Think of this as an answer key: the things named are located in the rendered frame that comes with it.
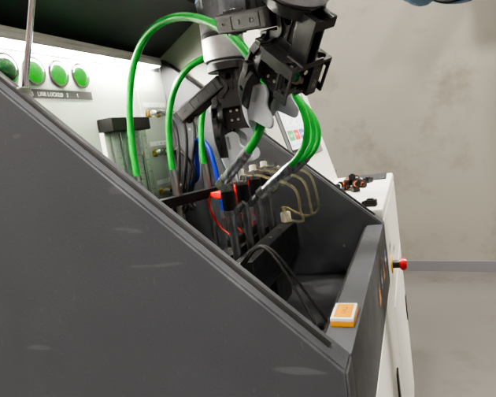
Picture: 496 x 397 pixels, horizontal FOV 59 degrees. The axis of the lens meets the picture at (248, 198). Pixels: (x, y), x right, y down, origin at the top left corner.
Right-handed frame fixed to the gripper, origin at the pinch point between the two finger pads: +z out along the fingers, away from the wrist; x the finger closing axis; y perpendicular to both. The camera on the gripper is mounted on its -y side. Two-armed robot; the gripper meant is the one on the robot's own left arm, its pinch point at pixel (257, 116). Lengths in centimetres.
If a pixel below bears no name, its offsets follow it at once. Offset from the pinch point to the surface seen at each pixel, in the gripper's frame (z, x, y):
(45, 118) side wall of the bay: -3.5, -27.6, -10.4
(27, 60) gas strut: -6.6, -25.9, -18.4
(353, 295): 14.1, -0.8, 27.3
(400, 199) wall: 194, 213, -32
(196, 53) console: 25, 25, -50
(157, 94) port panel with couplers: 32, 11, -47
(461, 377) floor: 144, 98, 66
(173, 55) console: 28, 21, -55
